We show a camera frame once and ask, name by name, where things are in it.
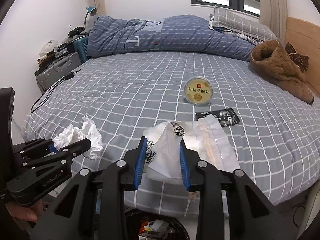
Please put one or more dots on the wooden headboard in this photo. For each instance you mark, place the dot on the wooden headboard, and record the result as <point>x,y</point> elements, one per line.
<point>305,37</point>

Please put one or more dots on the brown fleece garment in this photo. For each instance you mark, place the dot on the brown fleece garment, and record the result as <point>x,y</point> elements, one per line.
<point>271,61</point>

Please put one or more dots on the brown patterned cushion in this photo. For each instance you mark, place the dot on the brown patterned cushion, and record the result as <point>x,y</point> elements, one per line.
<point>302,61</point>

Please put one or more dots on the white plastic mailer bag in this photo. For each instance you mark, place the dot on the white plastic mailer bag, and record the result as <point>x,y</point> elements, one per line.
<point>170,143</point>

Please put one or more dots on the grey checked bed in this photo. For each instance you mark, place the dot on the grey checked bed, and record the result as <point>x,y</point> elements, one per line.
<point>276,142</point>

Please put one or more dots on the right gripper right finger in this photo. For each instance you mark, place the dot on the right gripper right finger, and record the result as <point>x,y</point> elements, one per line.
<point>192,169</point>

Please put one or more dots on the blue striped duvet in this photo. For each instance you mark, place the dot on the blue striped duvet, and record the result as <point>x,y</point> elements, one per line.
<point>191,33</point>

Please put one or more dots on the black printed sachet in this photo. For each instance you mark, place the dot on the black printed sachet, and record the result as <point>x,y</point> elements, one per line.
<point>226,117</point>

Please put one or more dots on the beige right curtain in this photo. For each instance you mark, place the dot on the beige right curtain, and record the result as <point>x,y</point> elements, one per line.
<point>273,13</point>

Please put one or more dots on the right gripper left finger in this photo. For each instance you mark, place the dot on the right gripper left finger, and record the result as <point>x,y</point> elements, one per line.
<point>135,161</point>

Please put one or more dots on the grey checked pillow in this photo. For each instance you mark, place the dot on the grey checked pillow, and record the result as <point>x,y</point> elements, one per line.
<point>224,18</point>

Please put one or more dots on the white helmet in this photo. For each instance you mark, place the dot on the white helmet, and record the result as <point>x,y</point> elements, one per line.
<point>48,48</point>

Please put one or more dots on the grey suitcase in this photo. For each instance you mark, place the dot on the grey suitcase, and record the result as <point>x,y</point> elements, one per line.
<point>46,77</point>

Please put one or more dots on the teal plastic stool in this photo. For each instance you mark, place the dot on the teal plastic stool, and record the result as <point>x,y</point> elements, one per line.
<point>80,46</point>

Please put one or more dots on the yellow yogurt cup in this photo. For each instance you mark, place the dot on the yellow yogurt cup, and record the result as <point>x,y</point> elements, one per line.
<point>198,90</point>

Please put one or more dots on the black trash bin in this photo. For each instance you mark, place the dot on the black trash bin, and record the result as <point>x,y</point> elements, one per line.
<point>145,225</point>

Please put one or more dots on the person's left hand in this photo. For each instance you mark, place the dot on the person's left hand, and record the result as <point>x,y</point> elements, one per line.
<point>31,214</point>

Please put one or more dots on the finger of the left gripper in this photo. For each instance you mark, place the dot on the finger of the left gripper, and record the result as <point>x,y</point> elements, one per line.
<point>34,149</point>
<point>49,162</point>

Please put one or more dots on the white tissue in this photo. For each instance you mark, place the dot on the white tissue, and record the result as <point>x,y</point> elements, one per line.
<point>73,134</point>

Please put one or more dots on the blue desk lamp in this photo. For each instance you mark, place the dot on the blue desk lamp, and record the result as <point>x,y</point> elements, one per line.
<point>91,11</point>

